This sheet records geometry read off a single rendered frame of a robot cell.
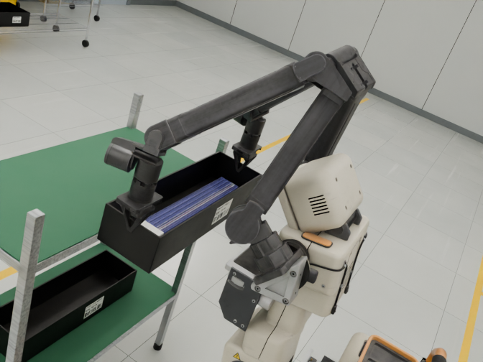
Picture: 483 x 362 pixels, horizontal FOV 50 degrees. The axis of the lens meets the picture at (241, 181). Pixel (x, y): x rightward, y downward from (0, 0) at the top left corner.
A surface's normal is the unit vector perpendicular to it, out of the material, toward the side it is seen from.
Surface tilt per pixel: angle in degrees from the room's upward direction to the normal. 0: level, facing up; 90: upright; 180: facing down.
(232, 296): 90
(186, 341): 0
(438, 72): 90
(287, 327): 90
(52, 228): 0
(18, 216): 0
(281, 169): 68
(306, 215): 90
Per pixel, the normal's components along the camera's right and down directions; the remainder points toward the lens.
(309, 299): -0.45, 0.28
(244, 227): -0.07, 0.07
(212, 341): 0.30, -0.85
